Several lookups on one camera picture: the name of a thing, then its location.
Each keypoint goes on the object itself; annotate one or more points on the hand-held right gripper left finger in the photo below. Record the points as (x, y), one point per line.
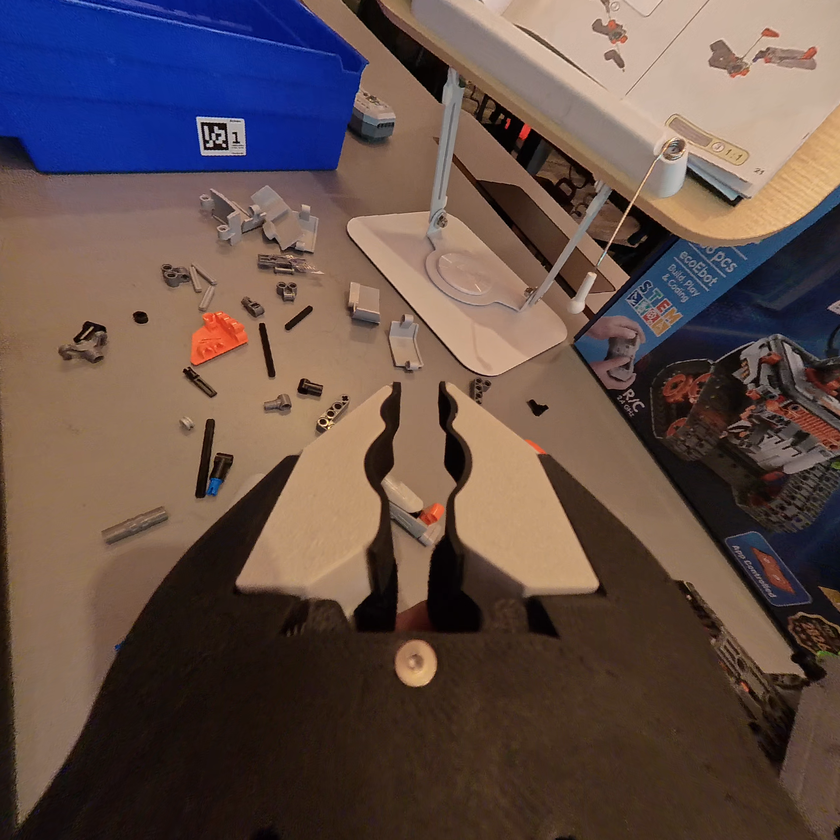
(309, 525)

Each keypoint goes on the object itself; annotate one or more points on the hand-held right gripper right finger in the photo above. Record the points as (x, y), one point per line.
(525, 525)

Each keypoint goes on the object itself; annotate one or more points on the black connector with blue pin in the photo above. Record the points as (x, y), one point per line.
(221, 473)

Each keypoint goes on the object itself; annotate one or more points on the blue plastic bin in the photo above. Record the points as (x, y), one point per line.
(131, 79)

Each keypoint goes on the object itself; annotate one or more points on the grey elbow connector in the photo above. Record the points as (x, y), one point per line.
(277, 404)

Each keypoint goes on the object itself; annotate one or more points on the white orange assembled part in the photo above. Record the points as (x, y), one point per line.
(414, 515)

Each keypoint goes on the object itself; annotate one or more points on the dark grey bent beam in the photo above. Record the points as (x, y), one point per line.
(332, 414)

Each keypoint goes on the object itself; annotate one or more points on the small black clip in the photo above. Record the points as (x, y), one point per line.
(537, 407)

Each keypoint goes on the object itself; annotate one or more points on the medium black axle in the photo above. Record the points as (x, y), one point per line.
(206, 457)

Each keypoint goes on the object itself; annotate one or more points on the black stubby connector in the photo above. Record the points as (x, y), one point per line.
(310, 387)

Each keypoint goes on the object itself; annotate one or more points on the dark grey short beam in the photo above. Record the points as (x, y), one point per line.
(481, 387)

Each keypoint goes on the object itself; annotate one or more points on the grey tube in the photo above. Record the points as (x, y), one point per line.
(135, 525)

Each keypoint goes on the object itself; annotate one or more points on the black pin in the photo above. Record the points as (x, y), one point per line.
(200, 382)

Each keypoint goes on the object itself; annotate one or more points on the long black axle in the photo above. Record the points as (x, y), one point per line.
(267, 349)

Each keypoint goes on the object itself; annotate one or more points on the short black axle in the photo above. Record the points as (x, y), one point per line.
(299, 318)

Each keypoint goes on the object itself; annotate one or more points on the small dark grey connector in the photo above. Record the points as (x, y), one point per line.
(252, 306)
(286, 290)

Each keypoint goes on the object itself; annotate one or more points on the robot kit box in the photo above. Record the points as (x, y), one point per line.
(735, 394)

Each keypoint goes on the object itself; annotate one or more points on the light grey thin bar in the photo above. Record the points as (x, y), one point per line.
(197, 277)
(208, 298)

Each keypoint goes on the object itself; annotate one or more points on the clear plastic piece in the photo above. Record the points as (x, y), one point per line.
(305, 269)

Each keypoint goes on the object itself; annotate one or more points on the grey axle connector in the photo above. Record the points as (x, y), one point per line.
(273, 263)

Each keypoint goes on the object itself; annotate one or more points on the white book stand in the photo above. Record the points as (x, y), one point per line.
(433, 263)

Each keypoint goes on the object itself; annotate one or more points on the grey pin connector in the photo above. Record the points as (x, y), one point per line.
(175, 274)

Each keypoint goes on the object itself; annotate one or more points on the black clip connector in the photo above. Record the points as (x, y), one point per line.
(89, 331)

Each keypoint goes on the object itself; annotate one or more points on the small grey blue device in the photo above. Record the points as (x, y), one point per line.
(372, 118)

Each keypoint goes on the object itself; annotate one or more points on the instruction booklet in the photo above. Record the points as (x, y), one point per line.
(735, 92)

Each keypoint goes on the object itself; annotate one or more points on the light grey bracket piece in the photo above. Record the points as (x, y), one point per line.
(364, 303)
(406, 344)

